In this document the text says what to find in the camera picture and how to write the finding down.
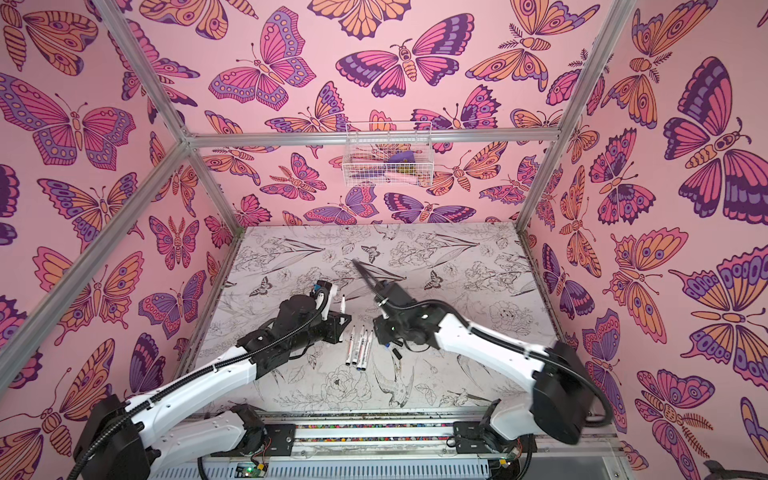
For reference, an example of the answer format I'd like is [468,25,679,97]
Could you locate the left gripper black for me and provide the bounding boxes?
[285,310,353,356]

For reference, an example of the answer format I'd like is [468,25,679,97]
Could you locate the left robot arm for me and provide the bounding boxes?
[68,280,351,479]

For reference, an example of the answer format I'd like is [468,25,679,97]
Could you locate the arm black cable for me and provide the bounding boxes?
[65,281,337,480]
[351,259,614,428]

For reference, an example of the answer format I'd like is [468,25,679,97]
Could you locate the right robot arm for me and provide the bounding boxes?
[370,281,614,445]

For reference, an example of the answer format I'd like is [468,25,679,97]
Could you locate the aluminium frame left post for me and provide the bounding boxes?
[94,0,242,236]

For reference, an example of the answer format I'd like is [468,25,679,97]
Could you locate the purple item in basket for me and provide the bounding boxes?
[386,150,416,164]

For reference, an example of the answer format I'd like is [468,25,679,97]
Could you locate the white marker pen blue tip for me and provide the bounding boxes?
[357,332,373,371]

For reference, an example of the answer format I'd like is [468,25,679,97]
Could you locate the white wire basket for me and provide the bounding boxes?
[339,120,435,188]

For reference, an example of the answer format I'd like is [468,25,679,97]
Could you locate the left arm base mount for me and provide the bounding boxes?
[237,424,297,457]

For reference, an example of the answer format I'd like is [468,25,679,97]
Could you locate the aluminium frame diagonal bar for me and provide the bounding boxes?
[1,141,189,391]

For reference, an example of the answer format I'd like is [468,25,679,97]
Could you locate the small green circuit board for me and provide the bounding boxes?
[235,462,267,479]

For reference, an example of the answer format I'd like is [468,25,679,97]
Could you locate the aluminium frame post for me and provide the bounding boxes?
[509,0,636,234]
[94,0,242,236]

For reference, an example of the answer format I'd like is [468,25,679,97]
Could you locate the aluminium front rail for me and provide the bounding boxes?
[122,407,631,480]

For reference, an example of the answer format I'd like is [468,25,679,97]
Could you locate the aluminium frame back crossbar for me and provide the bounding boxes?
[187,128,560,149]

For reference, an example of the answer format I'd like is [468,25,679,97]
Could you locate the white vented cable duct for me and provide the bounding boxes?
[153,459,491,480]

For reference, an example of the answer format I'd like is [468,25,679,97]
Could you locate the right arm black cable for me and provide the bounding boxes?
[351,259,614,428]

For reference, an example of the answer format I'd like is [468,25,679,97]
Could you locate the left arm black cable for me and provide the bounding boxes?
[65,281,337,480]

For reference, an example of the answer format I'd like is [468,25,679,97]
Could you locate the aluminium frame right post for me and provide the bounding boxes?
[509,0,636,234]

